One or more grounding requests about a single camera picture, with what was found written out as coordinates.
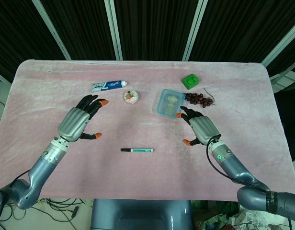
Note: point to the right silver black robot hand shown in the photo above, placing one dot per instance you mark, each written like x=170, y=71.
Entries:
x=205, y=129

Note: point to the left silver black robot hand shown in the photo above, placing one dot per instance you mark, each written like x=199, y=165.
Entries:
x=74, y=122

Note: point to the green marker pen body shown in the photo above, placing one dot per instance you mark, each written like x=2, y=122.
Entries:
x=141, y=150

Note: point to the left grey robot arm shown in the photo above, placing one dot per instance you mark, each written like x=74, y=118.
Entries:
x=42, y=167

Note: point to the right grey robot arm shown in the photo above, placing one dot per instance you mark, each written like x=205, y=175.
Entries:
x=236, y=167

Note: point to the dark red grape bunch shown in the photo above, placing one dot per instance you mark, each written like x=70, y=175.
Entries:
x=200, y=98

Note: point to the clear container with blue lid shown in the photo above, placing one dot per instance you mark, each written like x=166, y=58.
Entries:
x=169, y=104

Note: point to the beige toy food item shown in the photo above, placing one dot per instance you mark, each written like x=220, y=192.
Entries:
x=170, y=100

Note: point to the blue white toothpaste tube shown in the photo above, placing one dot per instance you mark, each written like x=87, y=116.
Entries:
x=106, y=85

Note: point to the green toy building block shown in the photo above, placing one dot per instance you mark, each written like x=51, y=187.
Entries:
x=190, y=81

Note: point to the small toy cake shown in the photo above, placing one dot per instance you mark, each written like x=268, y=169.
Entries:
x=131, y=96

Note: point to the pink fluffy table cloth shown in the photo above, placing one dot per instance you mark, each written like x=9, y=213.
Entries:
x=147, y=172

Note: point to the crumpled paper and rubbish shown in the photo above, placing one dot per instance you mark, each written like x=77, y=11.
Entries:
x=221, y=218

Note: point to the blue grey robot torso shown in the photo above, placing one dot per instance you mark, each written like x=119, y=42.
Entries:
x=140, y=215

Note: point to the black curtain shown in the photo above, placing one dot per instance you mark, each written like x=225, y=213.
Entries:
x=152, y=24

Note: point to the white frame post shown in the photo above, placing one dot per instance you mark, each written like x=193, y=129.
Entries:
x=194, y=30
x=53, y=30
x=115, y=30
x=285, y=36

